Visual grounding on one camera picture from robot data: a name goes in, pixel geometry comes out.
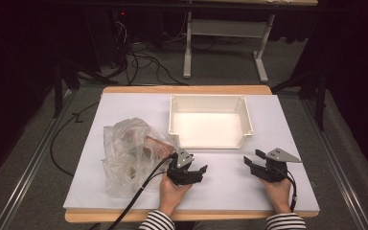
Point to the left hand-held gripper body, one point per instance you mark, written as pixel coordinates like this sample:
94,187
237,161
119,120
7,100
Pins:
182,159

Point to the person's right hand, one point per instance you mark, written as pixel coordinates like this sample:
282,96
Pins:
280,195

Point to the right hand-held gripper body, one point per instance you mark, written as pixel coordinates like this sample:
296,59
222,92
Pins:
274,169

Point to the person's left hand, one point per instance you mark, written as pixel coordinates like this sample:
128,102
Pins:
170,195

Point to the clear plastic bag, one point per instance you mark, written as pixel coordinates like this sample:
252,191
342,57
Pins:
124,150

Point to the dark computer tower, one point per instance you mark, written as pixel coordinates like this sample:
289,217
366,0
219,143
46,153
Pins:
108,35

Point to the white-legged desk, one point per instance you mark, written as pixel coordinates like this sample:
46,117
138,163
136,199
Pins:
226,28

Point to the white plastic bin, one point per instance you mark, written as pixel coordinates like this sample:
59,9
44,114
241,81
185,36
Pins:
209,127

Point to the black metal stand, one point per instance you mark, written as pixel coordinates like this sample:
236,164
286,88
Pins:
58,89
321,96

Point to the metal floor rail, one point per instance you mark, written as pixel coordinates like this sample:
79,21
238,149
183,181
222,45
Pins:
335,166
28,172

